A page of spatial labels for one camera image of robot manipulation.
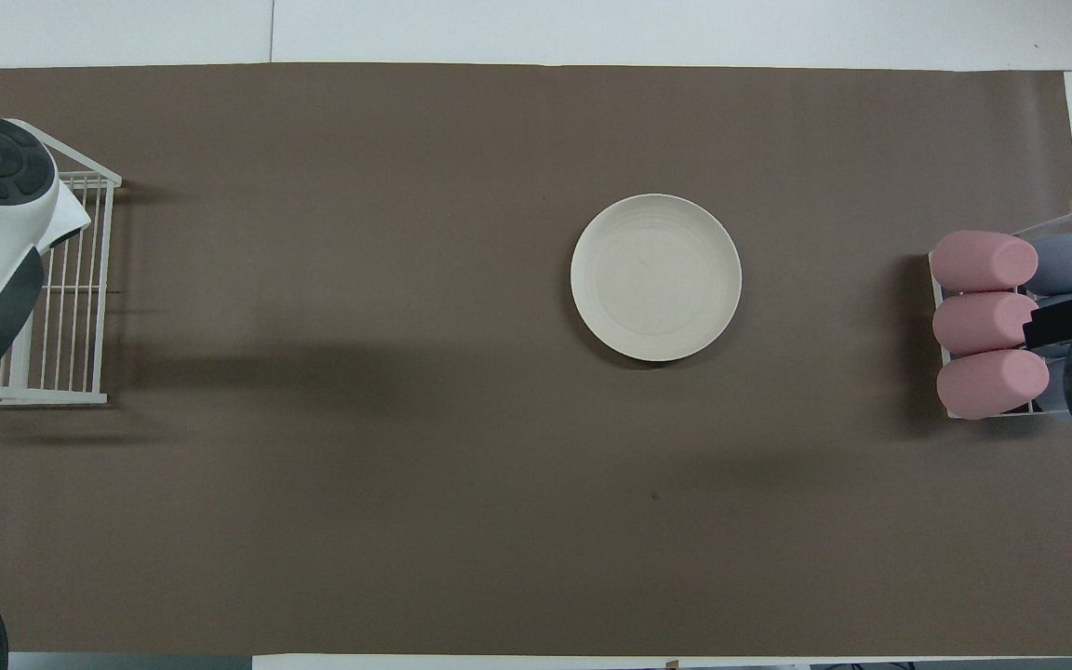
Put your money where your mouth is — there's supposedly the pink plastic cup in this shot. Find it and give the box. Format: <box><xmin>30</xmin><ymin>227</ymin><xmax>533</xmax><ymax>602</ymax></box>
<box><xmin>936</xmin><ymin>349</ymin><xmax>1051</xmax><ymax>420</ymax></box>
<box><xmin>930</xmin><ymin>231</ymin><xmax>1039</xmax><ymax>292</ymax></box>
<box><xmin>932</xmin><ymin>291</ymin><xmax>1039</xmax><ymax>356</ymax></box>

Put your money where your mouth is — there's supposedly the cream round plate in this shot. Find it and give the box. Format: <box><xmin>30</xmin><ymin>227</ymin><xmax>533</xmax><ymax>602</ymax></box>
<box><xmin>569</xmin><ymin>194</ymin><xmax>743</xmax><ymax>363</ymax></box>

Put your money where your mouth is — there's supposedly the white wire dish rack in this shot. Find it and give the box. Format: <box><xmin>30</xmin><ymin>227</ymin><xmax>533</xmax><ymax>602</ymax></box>
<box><xmin>0</xmin><ymin>119</ymin><xmax>123</xmax><ymax>406</ymax></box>

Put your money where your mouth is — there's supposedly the brown table mat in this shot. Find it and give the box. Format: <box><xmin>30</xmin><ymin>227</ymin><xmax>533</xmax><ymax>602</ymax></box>
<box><xmin>0</xmin><ymin>63</ymin><xmax>1072</xmax><ymax>657</ymax></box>

